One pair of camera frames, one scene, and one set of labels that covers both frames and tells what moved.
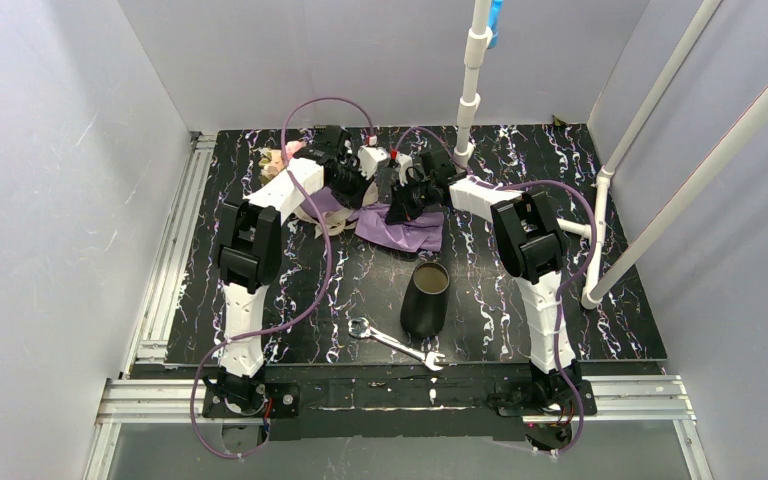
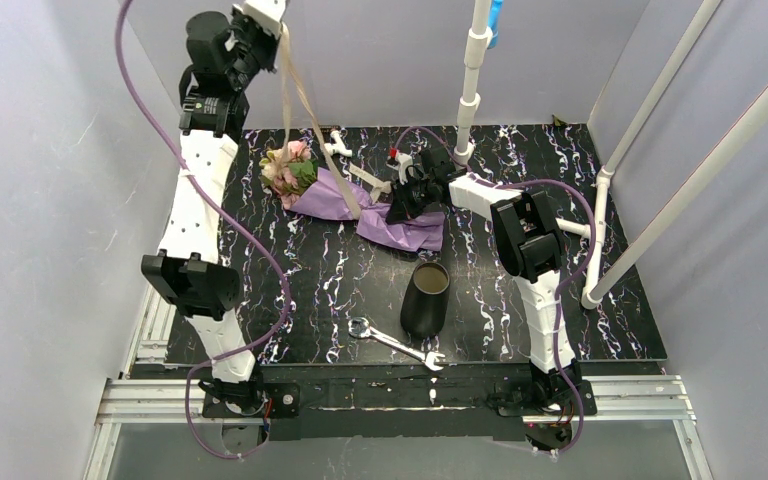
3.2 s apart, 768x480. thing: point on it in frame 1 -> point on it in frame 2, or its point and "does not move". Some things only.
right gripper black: [408, 201] does not move
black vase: [423, 305] does not move
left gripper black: [355, 185] -> [251, 39]
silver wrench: [359, 327] does not move
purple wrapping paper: [423, 233] does not move
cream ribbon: [335, 221] -> [287, 164]
